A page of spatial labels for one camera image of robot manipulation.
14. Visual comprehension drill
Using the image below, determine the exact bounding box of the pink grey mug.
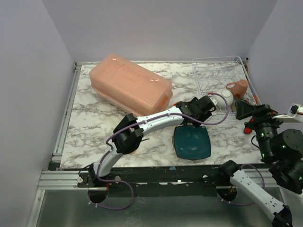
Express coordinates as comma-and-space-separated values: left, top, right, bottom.
225, 79, 249, 99

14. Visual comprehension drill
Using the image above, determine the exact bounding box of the black mounting rail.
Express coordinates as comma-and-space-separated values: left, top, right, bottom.
77, 165, 231, 197

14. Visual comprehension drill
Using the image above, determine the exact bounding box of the teal square plate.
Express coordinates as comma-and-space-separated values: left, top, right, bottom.
172, 125, 211, 160

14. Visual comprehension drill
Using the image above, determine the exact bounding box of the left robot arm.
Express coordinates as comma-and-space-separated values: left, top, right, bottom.
88, 96, 218, 187

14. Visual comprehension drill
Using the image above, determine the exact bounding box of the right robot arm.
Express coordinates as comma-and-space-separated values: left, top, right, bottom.
218, 100, 303, 227

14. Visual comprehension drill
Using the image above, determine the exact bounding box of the brown beige bowl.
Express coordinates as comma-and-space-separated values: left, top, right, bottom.
231, 99, 251, 113

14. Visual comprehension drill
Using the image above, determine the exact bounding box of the white wire dish rack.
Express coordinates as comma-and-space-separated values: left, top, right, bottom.
192, 56, 260, 122

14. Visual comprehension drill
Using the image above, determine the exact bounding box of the white bowl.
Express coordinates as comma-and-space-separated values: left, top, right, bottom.
210, 88, 233, 108

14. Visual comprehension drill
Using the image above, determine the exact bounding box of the pink translucent storage box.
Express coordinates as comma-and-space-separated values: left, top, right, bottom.
89, 54, 173, 116

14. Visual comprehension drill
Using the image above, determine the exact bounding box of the red handled tool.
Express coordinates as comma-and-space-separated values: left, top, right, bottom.
243, 122, 253, 134

